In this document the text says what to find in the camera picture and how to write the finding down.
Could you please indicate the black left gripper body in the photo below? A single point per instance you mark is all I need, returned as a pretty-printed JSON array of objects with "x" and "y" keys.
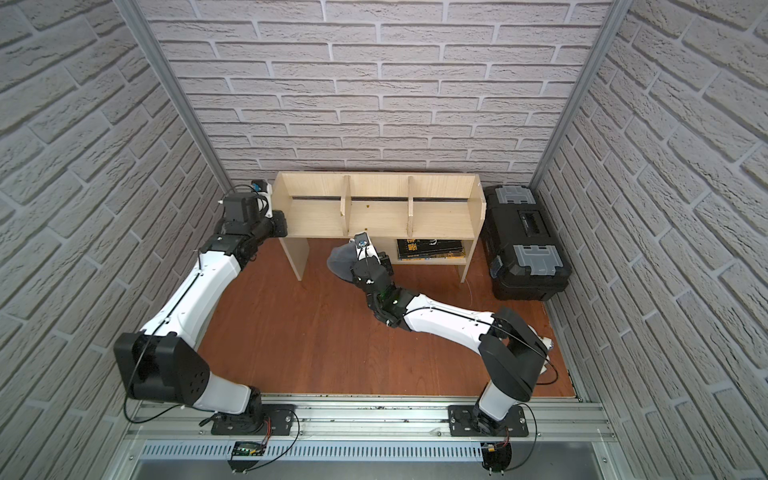
[{"x": 277, "y": 223}]

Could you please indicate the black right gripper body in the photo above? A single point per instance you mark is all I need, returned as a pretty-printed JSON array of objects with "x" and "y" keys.
[{"x": 387, "y": 265}]

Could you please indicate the blue and grey cleaning cloth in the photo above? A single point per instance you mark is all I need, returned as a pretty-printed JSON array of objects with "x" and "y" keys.
[{"x": 343, "y": 262}]

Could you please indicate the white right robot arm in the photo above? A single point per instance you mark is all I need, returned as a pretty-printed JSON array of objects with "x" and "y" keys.
[{"x": 512, "y": 352}]

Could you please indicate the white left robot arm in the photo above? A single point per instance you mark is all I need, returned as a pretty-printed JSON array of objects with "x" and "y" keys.
[{"x": 160, "y": 361}]

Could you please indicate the light wooden bookshelf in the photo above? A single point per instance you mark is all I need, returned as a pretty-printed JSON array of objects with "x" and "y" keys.
[{"x": 387, "y": 206}]

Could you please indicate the black book with yellow title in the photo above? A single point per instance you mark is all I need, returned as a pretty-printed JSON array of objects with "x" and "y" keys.
[{"x": 412, "y": 249}]

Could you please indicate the black toolbox with grey latches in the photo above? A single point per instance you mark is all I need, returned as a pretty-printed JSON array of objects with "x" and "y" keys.
[{"x": 526, "y": 260}]

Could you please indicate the white pipe fitting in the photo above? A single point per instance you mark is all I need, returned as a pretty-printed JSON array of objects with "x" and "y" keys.
[{"x": 548, "y": 345}]

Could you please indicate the left small circuit board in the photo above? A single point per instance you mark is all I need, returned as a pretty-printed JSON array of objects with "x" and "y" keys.
[{"x": 246, "y": 455}]

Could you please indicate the small circuit board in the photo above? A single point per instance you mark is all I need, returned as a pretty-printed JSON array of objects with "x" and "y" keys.
[
  {"x": 246, "y": 455},
  {"x": 496, "y": 457}
]

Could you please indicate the right small circuit board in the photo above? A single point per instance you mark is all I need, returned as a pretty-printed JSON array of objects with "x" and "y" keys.
[{"x": 496, "y": 457}]

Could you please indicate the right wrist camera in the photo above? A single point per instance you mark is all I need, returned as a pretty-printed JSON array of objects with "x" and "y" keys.
[{"x": 364, "y": 247}]

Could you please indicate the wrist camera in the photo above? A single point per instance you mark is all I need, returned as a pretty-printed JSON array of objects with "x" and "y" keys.
[
  {"x": 262, "y": 189},
  {"x": 364, "y": 247}
]

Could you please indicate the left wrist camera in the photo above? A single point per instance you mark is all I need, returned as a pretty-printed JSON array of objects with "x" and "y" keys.
[{"x": 262, "y": 189}]

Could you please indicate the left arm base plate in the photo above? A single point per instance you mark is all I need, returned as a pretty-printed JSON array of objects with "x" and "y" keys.
[{"x": 255, "y": 420}]

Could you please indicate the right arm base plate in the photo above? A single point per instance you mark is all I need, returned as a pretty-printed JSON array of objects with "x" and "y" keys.
[{"x": 470, "y": 421}]

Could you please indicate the aluminium mounting rail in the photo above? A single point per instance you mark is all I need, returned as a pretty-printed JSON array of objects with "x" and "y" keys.
[{"x": 407, "y": 418}]

